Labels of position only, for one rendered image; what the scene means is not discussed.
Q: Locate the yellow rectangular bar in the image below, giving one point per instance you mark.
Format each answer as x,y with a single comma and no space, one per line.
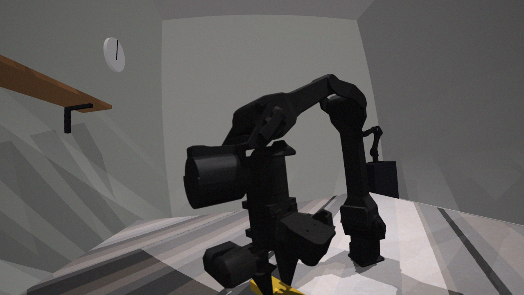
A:
279,288

